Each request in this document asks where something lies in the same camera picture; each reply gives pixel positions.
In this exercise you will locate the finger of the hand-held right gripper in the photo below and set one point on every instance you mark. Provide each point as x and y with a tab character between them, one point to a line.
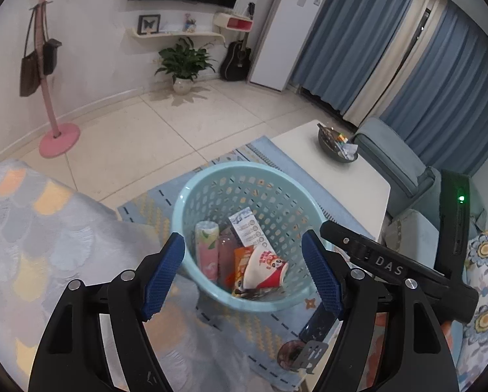
342	237

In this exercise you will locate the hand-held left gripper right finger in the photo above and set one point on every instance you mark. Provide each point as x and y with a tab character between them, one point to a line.
321	277

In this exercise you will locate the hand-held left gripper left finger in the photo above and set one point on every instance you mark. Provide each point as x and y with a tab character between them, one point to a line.
164	277

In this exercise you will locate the pink floral can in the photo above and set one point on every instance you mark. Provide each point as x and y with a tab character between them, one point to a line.
207	249

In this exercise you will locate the red paper cup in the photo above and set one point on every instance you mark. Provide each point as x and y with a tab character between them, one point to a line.
264	269

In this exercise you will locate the pink plastic bottle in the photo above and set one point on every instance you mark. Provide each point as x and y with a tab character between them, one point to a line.
226	257

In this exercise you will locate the orange snack packet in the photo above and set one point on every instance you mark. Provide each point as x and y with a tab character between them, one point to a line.
239	261

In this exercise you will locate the blue and white milk carton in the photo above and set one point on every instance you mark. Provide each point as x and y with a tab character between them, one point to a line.
248	228

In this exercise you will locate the light blue plastic basket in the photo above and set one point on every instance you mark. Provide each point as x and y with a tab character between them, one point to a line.
211	196

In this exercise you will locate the black shoulder bag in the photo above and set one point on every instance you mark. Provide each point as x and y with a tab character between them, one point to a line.
52	57

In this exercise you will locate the white coffee table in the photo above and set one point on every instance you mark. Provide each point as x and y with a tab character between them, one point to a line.
342	183

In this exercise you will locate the brown round object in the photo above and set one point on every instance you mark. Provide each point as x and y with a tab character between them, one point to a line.
286	355

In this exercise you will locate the white paper packet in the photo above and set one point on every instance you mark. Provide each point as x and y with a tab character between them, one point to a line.
348	151

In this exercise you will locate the orange floor mat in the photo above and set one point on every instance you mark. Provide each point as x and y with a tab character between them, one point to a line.
376	355

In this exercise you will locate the dark round bowl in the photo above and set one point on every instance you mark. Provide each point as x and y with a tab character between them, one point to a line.
329	149

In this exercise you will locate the teal fabric sofa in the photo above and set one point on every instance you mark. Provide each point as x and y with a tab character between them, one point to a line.
395	159

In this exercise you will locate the floral cushion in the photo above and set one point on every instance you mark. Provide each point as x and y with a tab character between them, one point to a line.
487	286

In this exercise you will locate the grey patterned tablecloth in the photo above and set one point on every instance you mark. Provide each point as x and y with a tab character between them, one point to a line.
43	232

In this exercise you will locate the blue curtain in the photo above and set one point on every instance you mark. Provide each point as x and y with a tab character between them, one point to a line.
342	45
448	98

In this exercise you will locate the cream curtain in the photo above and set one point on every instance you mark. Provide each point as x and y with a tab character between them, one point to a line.
395	61

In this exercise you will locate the black acoustic guitar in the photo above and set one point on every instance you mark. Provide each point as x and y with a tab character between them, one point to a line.
236	63

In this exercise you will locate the white standing air conditioner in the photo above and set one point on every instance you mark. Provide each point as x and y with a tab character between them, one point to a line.
284	36

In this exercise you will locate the pink coat rack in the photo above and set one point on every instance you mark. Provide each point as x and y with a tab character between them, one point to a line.
49	102

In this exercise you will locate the green potted plant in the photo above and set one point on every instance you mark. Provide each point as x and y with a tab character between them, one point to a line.
184	59

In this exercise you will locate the brown tote bag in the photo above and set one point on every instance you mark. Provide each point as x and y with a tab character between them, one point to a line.
29	73

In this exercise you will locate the framed butterfly picture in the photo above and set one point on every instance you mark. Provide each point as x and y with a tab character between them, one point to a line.
149	24

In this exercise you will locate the small figurine pen holder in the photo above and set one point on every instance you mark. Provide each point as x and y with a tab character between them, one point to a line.
189	23

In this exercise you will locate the black stand with metal bracket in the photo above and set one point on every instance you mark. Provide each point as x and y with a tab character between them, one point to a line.
315	326

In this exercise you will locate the white and red wall box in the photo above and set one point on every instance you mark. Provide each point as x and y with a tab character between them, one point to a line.
231	22

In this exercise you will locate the short curved white wall shelf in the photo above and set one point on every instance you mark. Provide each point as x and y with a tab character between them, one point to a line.
166	36

